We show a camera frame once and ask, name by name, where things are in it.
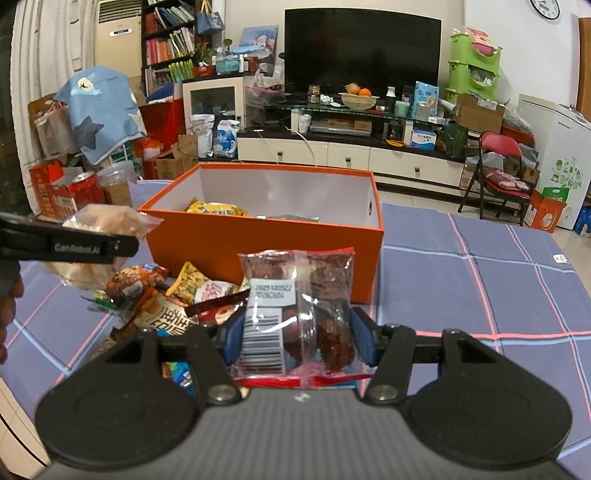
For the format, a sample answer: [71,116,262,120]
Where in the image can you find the clear plastic jar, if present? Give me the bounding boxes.
[97,161,137,208]

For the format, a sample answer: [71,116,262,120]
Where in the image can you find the red folding chair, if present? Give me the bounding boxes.
[458,130,536,227]

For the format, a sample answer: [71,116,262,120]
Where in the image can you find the red printed carton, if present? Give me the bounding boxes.
[28,161,79,221]

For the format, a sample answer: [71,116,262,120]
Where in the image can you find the dark bookshelf with books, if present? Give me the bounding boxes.
[141,0,227,97]

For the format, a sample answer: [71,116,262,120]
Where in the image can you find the white standing air conditioner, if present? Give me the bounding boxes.
[95,0,143,79]

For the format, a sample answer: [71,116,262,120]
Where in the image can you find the orange and white box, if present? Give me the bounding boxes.
[524,187,568,233]

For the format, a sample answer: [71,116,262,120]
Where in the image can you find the red drink can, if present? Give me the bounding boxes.
[69,170,106,213]

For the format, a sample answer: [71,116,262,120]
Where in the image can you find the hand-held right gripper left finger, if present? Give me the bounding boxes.
[95,307,247,406]

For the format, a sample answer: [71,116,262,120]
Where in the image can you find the round wall clock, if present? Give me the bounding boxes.
[530,0,562,20]

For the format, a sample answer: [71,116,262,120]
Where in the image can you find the clear packet of pale snacks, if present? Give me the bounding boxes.
[44,203,164,291]

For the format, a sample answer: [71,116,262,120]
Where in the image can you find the blue gift bag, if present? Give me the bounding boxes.
[196,2,226,36]

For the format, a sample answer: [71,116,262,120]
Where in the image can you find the green stacked storage bins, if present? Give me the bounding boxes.
[445,30,503,105]

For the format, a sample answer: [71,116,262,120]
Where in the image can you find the pink plastic basket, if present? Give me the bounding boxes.
[245,83,290,110]

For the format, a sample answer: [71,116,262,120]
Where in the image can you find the purple plaid tablecloth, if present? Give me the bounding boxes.
[0,178,591,480]

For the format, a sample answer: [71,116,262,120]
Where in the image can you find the white and blue bag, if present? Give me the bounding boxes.
[213,119,240,158]

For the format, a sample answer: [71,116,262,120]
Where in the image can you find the red bag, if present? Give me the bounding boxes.
[139,98,185,139]

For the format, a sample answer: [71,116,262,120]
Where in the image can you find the white curtain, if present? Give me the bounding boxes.
[13,0,100,215]

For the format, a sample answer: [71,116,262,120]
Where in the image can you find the clear packet of dark red snacks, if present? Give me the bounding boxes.
[228,247,371,389]

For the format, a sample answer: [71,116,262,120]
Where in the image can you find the pile of mixed snack packets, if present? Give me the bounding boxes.
[90,261,252,398]

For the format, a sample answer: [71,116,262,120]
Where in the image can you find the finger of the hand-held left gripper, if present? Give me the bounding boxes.
[104,233,140,265]

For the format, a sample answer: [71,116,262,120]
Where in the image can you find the fruit bowl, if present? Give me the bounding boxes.
[339,92,379,110]

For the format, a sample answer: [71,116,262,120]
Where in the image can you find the black flat television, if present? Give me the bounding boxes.
[283,7,443,93]

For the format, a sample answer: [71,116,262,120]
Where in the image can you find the blue picture book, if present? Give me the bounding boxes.
[238,25,280,49]

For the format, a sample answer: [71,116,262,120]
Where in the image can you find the silver foil snack packet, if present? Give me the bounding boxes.
[256,213,320,223]

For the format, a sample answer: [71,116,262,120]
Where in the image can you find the brown cardboard box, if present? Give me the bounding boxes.
[455,95,505,134]

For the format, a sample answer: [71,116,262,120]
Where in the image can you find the white household appliance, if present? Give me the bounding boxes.
[517,93,591,232]

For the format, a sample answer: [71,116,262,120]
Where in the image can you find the orange cardboard box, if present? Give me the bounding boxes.
[137,161,385,304]

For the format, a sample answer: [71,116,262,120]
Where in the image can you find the white television stand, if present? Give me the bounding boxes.
[235,99,468,188]

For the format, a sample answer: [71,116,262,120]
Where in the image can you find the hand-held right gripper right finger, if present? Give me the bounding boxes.
[350,307,505,406]

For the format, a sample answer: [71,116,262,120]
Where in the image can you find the dark green bag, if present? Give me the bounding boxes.
[438,122,468,160]

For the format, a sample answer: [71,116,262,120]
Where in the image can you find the white glass door cabinet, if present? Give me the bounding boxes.
[181,76,246,134]

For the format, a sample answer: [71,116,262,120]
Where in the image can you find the yellow crinkled snack packet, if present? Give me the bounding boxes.
[185,200,247,217]

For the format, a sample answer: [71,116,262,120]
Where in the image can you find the person's left hand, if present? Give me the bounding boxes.
[0,276,25,365]

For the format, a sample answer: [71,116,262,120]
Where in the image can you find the blue star print cloth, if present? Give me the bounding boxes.
[54,65,147,166]

